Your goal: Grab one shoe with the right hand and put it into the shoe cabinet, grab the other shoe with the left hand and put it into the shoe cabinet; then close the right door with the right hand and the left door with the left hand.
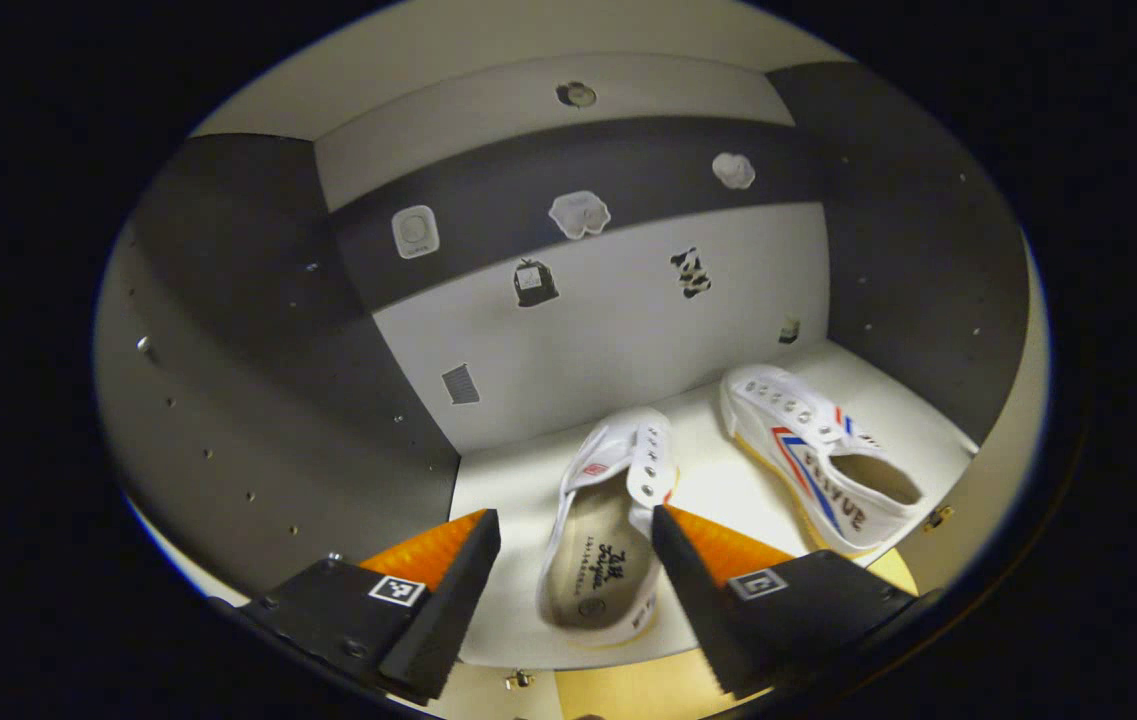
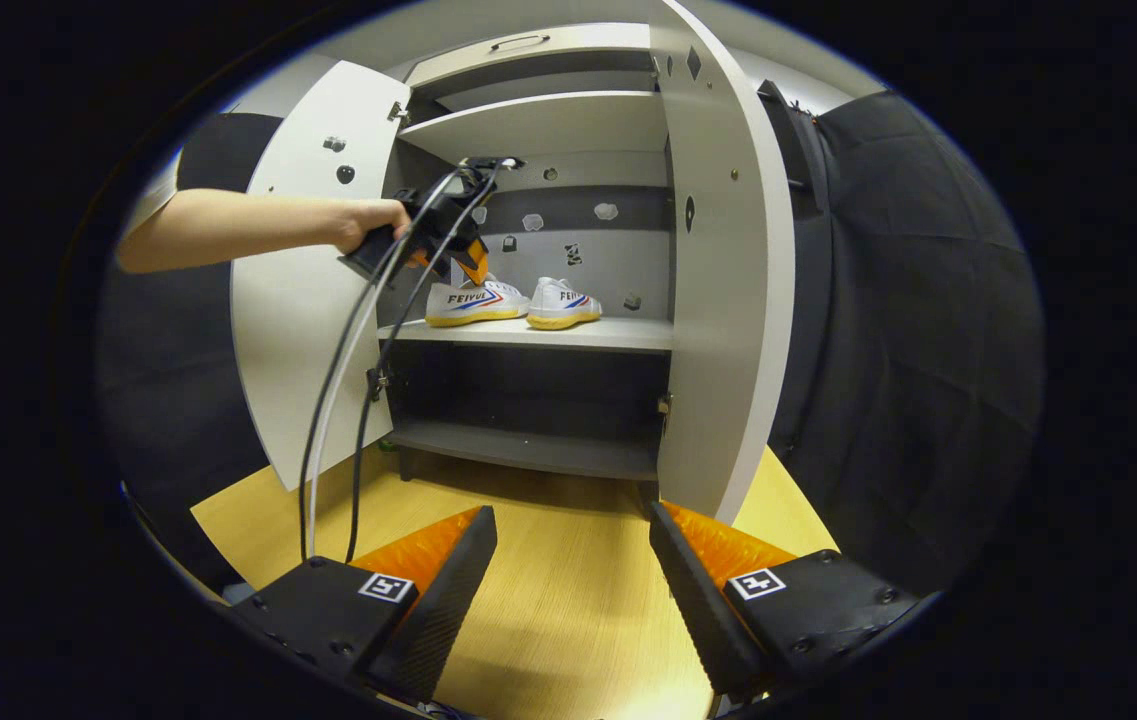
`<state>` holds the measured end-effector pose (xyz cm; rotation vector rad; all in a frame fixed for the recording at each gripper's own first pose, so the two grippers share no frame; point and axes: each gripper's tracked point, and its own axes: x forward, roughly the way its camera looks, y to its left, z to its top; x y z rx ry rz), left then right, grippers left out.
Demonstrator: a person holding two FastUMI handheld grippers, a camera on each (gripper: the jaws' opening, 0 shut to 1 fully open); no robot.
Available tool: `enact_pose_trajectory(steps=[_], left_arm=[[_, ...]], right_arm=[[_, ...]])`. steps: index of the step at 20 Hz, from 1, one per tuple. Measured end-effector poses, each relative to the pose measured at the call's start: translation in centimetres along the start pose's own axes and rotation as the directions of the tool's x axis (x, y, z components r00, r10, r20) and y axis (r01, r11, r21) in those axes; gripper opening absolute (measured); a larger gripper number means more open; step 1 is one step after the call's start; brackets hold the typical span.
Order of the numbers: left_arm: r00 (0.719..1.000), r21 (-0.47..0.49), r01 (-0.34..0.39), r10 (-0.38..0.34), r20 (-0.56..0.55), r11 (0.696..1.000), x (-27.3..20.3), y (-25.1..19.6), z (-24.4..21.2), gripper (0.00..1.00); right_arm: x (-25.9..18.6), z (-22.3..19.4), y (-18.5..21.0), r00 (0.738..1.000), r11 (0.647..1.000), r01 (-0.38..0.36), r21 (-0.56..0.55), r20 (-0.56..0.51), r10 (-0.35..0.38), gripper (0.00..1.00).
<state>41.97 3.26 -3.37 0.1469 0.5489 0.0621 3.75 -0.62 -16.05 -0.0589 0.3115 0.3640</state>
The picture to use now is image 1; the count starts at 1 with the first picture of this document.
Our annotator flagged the white canvas shoe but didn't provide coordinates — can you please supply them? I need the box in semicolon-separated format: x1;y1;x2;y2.
536;406;679;649
720;363;929;559

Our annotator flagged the white shoe cabinet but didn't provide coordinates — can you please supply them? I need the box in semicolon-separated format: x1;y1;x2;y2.
93;0;1054;720

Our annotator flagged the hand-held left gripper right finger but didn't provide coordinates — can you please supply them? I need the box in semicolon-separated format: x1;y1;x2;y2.
650;505;929;701

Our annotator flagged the white shoe cabinet door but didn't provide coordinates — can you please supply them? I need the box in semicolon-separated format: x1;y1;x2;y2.
893;240;1054;596

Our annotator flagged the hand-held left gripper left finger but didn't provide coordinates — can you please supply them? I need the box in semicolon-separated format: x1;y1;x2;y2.
233;508;503;704

